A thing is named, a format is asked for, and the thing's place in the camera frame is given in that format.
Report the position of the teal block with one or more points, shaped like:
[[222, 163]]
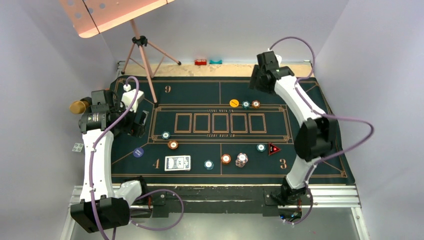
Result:
[[215, 61]]

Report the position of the yellow big blind button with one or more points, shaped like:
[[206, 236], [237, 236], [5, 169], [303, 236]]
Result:
[[234, 103]]

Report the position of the green poker mat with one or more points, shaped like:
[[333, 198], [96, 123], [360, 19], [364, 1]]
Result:
[[196, 113]]

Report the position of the red block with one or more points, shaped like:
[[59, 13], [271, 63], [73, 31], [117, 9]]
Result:
[[200, 62]]

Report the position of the blue white card deck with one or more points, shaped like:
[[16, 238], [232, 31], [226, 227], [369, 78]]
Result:
[[177, 163]]

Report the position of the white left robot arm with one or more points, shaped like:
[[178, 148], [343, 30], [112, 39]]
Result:
[[104, 115]]

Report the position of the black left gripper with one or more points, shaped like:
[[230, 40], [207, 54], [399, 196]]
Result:
[[133, 128]]

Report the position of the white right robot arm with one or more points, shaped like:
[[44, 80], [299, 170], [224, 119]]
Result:
[[317, 134]]

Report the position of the orange yellow chip stack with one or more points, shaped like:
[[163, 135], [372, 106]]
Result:
[[226, 159]]

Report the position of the white left camera box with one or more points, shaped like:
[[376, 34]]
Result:
[[131, 98]]

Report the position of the purple small blind button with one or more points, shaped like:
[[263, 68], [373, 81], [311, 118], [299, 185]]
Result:
[[138, 152]]

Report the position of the grey lego brick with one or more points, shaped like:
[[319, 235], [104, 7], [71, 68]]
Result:
[[78, 147]]

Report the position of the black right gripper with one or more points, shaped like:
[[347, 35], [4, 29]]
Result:
[[254, 81]]

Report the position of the green blue poker chip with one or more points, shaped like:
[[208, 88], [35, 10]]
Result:
[[165, 135]]

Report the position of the white pink chip stack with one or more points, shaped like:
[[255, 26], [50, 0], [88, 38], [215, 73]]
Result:
[[241, 160]]

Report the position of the orange yellow poker chip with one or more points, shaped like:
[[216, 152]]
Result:
[[172, 144]]

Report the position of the pink music stand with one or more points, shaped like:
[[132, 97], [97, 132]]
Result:
[[93, 17]]

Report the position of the black red all-in triangle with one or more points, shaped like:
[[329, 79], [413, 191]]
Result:
[[272, 149]]

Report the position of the gold microphone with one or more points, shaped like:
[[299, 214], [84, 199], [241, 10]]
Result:
[[80, 106]]

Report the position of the aluminium rail frame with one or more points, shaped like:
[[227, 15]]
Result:
[[331, 195]]

